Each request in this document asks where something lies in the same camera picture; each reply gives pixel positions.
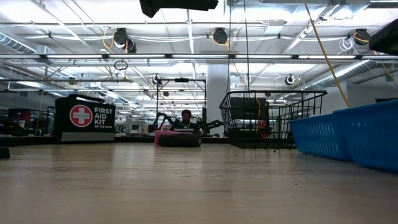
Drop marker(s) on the dark computer monitor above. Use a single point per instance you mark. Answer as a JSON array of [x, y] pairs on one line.
[[18, 114]]

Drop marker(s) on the black first aid kit bag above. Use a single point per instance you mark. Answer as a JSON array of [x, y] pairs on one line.
[[62, 118]]

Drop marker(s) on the blue plastic basket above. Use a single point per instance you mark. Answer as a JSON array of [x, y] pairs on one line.
[[320, 137], [373, 137]]

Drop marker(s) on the black background rig frame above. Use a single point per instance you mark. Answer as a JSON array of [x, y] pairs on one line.
[[181, 80]]

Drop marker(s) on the black background robot arm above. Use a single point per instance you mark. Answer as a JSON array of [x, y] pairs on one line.
[[159, 117], [214, 123]]

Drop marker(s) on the black perforated computer case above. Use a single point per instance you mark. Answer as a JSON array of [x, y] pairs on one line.
[[245, 107]]

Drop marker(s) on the pink bandage roll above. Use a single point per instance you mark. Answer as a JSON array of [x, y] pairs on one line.
[[161, 135]]

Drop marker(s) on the person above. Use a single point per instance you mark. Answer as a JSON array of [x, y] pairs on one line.
[[186, 115]]

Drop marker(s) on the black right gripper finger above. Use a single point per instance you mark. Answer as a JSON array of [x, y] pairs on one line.
[[387, 39]]

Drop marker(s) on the white building column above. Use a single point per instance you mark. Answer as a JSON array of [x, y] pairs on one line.
[[217, 93]]

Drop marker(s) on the black bandage roll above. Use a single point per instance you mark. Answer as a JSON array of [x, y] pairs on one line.
[[180, 140]]

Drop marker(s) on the long ceiling light bar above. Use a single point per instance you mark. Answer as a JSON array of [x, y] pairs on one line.
[[136, 56]]

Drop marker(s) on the black metal table frame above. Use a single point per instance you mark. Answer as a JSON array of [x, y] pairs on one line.
[[31, 140]]

